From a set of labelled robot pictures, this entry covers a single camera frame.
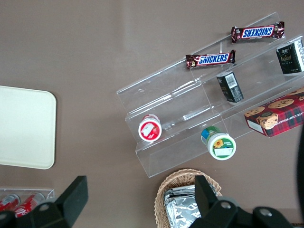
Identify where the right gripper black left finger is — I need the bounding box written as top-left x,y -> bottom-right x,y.
25,175 -> 89,228

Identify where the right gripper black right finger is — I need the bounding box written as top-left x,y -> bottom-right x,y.
191,175 -> 239,228

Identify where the light tan wicker basket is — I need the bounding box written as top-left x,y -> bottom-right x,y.
154,168 -> 223,228

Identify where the beige plastic tray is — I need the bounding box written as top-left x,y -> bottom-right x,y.
0,85 -> 57,170

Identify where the clear acrylic bottle rack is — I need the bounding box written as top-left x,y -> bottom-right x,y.
0,188 -> 56,214

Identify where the silver foil packet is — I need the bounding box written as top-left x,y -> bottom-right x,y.
163,184 -> 197,199
165,196 -> 203,228

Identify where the red cola bottle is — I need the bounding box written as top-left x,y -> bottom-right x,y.
15,192 -> 46,219
0,194 -> 21,212

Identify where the green lid yogurt cup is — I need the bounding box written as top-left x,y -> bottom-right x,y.
200,125 -> 237,162

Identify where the red lid yogurt cup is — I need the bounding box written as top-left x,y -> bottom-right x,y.
138,113 -> 163,143

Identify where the red plaid cookie box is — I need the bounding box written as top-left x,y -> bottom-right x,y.
244,86 -> 304,138

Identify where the clear acrylic stepped shelf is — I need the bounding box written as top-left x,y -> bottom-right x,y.
116,11 -> 304,179

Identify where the small black barcode box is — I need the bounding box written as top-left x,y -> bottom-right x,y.
216,71 -> 244,104

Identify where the brown Snickers bar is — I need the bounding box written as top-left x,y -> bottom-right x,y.
185,49 -> 237,70
231,21 -> 286,44

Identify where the small black gold-print box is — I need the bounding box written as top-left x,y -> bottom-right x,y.
275,38 -> 304,75

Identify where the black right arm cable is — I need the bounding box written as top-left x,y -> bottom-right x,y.
296,123 -> 304,222

